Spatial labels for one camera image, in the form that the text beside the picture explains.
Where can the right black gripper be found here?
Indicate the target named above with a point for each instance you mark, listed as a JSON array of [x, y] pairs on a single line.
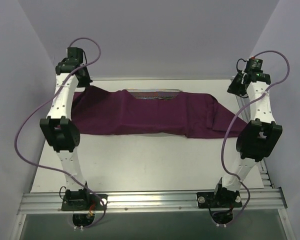
[[234, 86]]

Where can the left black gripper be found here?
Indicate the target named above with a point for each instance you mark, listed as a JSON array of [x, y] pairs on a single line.
[[84, 78]]

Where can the purple cloth wrap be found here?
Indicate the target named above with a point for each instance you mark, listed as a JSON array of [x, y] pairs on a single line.
[[96, 111]]

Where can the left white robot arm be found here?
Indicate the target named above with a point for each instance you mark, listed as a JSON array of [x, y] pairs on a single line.
[[60, 132]]

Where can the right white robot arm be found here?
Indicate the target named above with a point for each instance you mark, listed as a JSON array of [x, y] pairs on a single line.
[[258, 138]]

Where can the metal mesh instrument tray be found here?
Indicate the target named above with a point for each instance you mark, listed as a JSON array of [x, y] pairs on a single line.
[[154, 94]]

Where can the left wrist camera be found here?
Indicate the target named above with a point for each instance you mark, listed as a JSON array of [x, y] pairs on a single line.
[[76, 54]]

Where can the back aluminium rail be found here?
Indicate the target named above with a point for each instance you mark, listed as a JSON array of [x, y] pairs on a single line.
[[161, 78]]

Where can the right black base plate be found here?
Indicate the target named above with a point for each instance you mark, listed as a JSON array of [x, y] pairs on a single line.
[[213, 200]]

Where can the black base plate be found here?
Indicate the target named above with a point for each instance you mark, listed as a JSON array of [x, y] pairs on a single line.
[[213, 200], [83, 201]]

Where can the front aluminium rail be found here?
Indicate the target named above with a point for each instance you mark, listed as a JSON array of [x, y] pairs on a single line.
[[148, 202]]

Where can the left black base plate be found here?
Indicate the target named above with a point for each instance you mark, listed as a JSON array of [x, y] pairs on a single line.
[[83, 201]]

